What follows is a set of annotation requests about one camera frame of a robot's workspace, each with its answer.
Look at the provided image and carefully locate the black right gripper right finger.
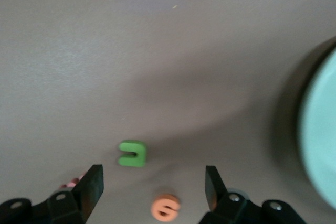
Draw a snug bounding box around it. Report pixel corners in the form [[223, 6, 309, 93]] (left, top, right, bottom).
[[201, 165, 309, 224]]

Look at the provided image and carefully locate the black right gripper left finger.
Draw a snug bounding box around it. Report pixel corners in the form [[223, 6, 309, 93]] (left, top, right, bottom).
[[0, 164, 104, 224]]

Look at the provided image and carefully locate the pink foam letter w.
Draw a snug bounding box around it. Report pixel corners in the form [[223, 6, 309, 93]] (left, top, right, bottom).
[[59, 173, 87, 190]]

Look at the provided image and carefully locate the green foam letter n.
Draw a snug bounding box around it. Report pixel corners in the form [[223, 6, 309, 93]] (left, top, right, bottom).
[[118, 140, 146, 167]]

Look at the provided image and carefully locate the green plate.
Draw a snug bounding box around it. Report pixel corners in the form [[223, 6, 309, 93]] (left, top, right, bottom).
[[296, 36, 336, 209]]

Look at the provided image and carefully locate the brown table cover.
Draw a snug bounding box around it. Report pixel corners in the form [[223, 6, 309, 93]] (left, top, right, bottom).
[[0, 0, 336, 224]]

